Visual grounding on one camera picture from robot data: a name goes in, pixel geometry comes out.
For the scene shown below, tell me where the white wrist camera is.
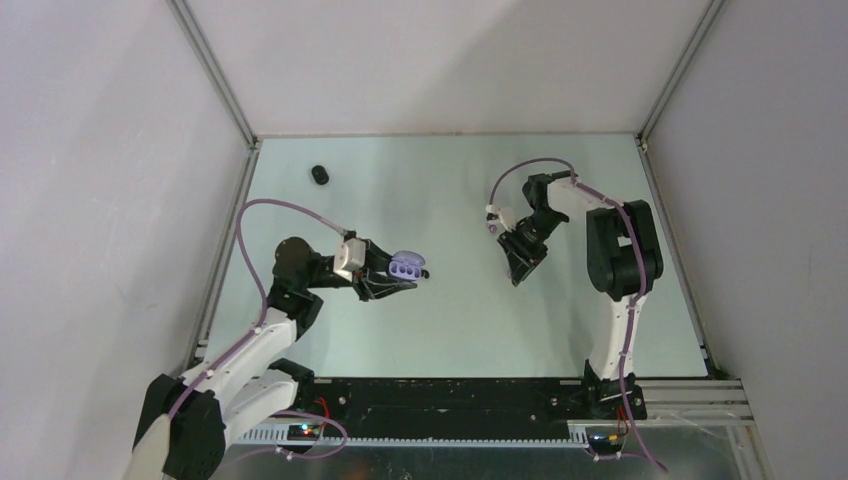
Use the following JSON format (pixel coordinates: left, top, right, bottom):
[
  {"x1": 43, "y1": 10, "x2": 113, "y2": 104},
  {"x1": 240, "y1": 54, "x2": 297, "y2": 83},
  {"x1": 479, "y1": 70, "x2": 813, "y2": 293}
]
[
  {"x1": 485, "y1": 204, "x2": 518, "y2": 233},
  {"x1": 333, "y1": 238, "x2": 366, "y2": 282}
]

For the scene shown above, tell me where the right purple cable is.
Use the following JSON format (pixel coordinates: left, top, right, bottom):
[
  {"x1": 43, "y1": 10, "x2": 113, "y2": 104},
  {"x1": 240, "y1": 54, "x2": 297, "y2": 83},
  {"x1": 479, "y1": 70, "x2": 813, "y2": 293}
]
[{"x1": 488, "y1": 157, "x2": 667, "y2": 473}]

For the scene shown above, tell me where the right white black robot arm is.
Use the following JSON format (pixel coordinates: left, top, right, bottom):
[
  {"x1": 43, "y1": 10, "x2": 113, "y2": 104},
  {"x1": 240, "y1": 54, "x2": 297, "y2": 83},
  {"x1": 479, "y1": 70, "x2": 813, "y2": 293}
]
[{"x1": 485, "y1": 171, "x2": 664, "y2": 418}]

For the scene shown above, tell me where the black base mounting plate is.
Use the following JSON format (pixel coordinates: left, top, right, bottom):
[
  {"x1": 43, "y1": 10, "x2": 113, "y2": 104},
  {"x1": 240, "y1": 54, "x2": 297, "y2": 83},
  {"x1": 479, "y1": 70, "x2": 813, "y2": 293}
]
[{"x1": 253, "y1": 376, "x2": 647, "y2": 442}]

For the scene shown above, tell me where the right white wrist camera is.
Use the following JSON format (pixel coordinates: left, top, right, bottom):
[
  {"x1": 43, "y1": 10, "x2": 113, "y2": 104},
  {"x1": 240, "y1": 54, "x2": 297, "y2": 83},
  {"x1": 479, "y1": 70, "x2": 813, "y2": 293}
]
[{"x1": 485, "y1": 204, "x2": 518, "y2": 233}]

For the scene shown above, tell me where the black oval case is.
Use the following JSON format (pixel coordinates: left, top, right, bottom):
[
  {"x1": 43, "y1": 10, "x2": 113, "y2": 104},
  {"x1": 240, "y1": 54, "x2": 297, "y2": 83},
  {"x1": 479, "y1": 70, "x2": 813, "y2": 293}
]
[{"x1": 310, "y1": 165, "x2": 330, "y2": 186}]

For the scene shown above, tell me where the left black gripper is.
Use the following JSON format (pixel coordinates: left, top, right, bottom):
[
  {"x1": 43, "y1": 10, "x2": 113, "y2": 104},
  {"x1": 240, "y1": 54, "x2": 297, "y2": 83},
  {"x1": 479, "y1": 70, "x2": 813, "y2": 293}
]
[{"x1": 303, "y1": 239, "x2": 416, "y2": 302}]

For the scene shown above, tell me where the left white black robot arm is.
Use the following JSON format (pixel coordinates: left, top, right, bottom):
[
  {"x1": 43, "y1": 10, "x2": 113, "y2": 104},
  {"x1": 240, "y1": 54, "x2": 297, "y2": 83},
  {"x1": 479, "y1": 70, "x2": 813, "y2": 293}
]
[{"x1": 124, "y1": 234, "x2": 429, "y2": 479}]

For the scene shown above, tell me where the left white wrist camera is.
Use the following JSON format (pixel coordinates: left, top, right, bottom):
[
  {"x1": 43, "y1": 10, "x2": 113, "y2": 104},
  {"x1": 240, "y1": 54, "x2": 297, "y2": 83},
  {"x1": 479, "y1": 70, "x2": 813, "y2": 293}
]
[{"x1": 333, "y1": 238, "x2": 366, "y2": 282}]

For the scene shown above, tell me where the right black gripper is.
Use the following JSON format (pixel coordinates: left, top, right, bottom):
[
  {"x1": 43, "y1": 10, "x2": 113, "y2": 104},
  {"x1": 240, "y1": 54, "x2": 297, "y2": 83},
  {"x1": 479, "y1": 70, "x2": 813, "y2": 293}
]
[{"x1": 498, "y1": 208, "x2": 566, "y2": 286}]

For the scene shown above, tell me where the aluminium frame rail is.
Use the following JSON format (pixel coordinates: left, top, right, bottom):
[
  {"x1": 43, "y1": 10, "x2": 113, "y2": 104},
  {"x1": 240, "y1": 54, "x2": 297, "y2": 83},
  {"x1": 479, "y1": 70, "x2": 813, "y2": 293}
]
[{"x1": 152, "y1": 377, "x2": 757, "y2": 445}]

